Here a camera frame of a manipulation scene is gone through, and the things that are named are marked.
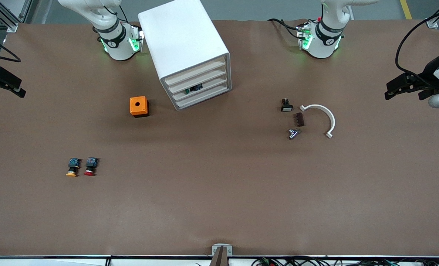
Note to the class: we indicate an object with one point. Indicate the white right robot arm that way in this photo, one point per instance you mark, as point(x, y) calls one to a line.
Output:
point(119, 48)

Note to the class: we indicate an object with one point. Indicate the white drawer cabinet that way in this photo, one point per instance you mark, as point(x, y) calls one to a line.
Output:
point(182, 37)

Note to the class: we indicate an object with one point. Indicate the white plastic drawer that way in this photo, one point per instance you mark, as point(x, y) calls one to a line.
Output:
point(213, 85)
point(202, 96)
point(201, 79)
point(195, 73)

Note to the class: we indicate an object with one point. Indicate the red mushroom push button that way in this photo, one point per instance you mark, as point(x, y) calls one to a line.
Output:
point(91, 164)

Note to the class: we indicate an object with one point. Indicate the orange button enclosure box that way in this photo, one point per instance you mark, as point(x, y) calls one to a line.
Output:
point(133, 109)

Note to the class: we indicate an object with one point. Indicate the white table edge rail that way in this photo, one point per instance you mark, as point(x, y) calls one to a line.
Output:
point(56, 261)

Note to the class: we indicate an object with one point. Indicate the white curved plastic clamp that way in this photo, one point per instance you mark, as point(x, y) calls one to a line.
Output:
point(317, 106)

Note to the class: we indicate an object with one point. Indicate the square white push button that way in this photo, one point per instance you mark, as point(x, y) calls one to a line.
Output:
point(286, 108)

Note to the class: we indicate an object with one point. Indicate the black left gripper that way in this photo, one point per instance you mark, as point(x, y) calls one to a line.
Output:
point(429, 72)

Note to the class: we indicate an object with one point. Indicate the dark brown ribbed block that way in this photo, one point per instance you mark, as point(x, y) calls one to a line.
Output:
point(299, 120)

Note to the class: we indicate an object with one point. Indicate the yellow mushroom push button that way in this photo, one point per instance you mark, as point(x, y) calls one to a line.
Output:
point(73, 164)

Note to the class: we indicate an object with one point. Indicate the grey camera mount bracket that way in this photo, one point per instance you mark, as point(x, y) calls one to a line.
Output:
point(215, 250)

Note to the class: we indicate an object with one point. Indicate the green push button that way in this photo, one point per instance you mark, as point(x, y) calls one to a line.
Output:
point(195, 88)

